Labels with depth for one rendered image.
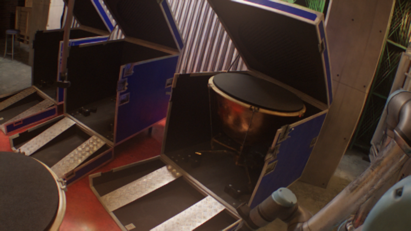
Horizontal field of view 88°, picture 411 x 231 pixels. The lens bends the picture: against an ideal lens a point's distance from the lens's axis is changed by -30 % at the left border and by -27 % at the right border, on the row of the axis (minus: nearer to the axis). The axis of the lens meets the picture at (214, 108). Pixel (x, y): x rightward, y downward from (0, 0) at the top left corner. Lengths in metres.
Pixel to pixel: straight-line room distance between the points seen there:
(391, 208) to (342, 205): 0.63
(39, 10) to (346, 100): 4.98
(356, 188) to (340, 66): 2.14
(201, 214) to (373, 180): 1.60
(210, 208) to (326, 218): 1.48
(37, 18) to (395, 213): 5.37
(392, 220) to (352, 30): 2.69
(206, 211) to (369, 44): 2.19
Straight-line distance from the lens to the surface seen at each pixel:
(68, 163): 2.63
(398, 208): 0.25
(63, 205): 1.21
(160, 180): 2.46
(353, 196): 0.86
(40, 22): 5.25
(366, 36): 2.91
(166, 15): 2.75
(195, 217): 2.18
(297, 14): 1.87
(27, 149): 2.92
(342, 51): 2.87
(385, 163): 0.83
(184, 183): 2.55
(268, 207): 1.02
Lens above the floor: 1.63
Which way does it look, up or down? 21 degrees down
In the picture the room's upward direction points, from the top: 14 degrees clockwise
